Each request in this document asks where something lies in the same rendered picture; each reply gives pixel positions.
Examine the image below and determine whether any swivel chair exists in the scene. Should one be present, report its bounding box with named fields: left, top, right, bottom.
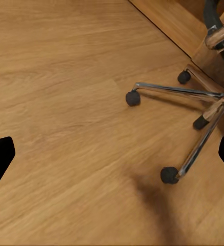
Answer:
left=126, top=0, right=224, bottom=185

